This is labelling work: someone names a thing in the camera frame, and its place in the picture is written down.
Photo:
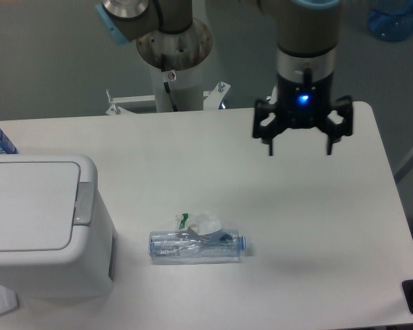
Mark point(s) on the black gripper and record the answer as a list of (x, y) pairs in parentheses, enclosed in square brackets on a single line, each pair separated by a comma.
[(303, 103)]

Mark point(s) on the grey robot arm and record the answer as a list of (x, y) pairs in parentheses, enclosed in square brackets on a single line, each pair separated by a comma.
[(306, 40)]

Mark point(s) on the white trash can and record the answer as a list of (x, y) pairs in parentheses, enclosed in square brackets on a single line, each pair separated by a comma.
[(85, 267)]

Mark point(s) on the white trash can lid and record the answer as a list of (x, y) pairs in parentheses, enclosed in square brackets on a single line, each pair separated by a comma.
[(37, 205)]

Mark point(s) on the blue water jug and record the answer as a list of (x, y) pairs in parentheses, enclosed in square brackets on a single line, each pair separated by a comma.
[(391, 21)]

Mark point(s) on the crumpled white paper wrapper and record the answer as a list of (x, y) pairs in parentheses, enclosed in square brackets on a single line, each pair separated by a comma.
[(202, 224)]

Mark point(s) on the clear plastic water bottle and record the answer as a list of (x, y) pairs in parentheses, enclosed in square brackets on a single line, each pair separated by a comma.
[(190, 248)]

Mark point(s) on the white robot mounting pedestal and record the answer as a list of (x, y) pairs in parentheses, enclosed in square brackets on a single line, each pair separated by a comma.
[(176, 66)]

